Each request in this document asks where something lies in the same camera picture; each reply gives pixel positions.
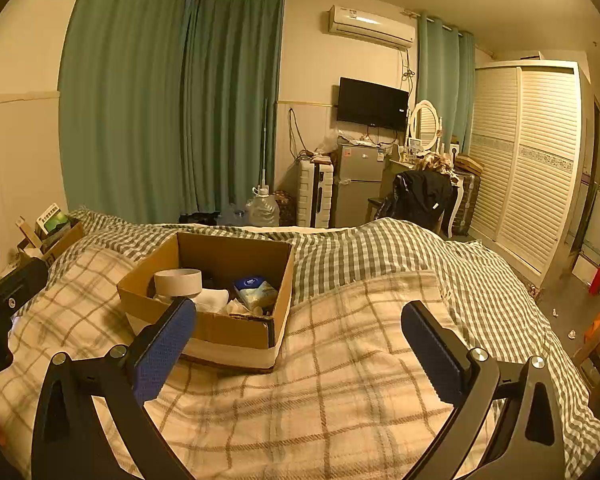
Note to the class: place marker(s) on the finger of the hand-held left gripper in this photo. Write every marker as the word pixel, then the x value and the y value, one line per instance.
pixel 22 280

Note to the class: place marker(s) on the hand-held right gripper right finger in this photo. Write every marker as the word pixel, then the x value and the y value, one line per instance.
pixel 430 350

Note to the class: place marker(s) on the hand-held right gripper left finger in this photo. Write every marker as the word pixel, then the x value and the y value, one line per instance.
pixel 162 350

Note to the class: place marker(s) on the white tape roll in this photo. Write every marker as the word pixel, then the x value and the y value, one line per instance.
pixel 177 284

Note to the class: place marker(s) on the white cloth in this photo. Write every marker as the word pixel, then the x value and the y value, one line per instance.
pixel 212 301

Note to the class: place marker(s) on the brown cardboard box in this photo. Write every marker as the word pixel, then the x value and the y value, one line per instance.
pixel 240 335

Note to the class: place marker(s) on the white plastic packet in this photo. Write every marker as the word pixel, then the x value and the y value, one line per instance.
pixel 262 297

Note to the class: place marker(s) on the small cardboard box with packets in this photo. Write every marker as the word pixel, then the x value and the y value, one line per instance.
pixel 55 245

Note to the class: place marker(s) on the beige plaid blanket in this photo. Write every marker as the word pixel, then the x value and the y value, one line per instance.
pixel 340 385

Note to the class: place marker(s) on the green checked duvet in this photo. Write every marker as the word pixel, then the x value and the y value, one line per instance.
pixel 395 250

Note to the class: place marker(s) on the black floor bag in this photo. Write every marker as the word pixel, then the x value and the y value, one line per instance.
pixel 197 218

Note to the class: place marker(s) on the black jacket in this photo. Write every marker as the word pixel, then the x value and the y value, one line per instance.
pixel 422 197

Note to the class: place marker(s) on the dark wooden chair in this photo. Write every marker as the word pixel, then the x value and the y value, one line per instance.
pixel 374 206

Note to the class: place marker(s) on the clear water jug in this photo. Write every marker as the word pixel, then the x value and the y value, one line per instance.
pixel 262 210

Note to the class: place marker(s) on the grey small fridge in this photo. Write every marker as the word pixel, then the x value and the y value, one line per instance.
pixel 357 185

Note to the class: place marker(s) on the red fire extinguisher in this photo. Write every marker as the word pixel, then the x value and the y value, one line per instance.
pixel 599 280

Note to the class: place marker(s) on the tan fluffy cloth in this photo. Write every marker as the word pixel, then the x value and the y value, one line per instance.
pixel 432 164

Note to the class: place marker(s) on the dark patterned bag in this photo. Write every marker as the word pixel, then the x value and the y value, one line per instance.
pixel 285 206

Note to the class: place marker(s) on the white ribbed suitcase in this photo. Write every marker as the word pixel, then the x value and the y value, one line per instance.
pixel 314 194

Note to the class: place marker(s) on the white louvred wardrobe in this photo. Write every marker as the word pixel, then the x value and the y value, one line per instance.
pixel 525 170

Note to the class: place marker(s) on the wide green curtain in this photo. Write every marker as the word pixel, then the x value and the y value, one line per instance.
pixel 125 95

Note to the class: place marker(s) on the white oval mirror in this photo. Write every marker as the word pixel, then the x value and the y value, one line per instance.
pixel 425 125

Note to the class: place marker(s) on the narrow green curtain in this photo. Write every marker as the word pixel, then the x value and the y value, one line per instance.
pixel 230 105

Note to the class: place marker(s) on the light teal curtain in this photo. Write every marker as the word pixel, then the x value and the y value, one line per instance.
pixel 445 80

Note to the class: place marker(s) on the white air conditioner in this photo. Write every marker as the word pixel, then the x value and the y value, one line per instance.
pixel 370 27

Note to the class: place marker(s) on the black wall television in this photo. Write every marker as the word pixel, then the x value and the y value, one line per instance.
pixel 372 102

